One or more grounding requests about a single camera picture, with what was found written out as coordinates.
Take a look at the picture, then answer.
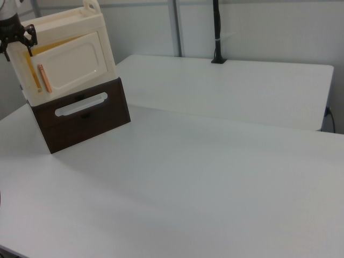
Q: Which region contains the dark brown wooden drawer box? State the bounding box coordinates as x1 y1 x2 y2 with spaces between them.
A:
30 77 132 155

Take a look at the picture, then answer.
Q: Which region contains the cream cabinet carry handle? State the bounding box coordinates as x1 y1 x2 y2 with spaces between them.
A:
82 0 102 15

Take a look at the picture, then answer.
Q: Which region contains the cream plastic cabinet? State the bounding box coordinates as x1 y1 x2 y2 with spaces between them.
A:
6 5 118 106

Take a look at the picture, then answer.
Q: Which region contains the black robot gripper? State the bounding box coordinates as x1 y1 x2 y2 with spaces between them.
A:
0 13 38 63

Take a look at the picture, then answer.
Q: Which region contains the cream cabinet door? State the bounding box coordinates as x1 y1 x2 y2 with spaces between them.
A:
30 30 110 98

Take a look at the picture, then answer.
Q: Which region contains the white drawer handle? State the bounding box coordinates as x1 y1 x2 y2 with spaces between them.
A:
54 91 109 118

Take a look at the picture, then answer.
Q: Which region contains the black wall cable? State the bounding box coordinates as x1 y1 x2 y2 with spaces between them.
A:
325 106 336 133

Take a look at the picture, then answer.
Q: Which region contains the copper door handle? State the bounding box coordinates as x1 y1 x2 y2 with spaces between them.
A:
37 63 53 94

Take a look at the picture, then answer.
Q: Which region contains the black pole with table clamp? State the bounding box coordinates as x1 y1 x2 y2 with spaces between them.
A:
211 0 227 66

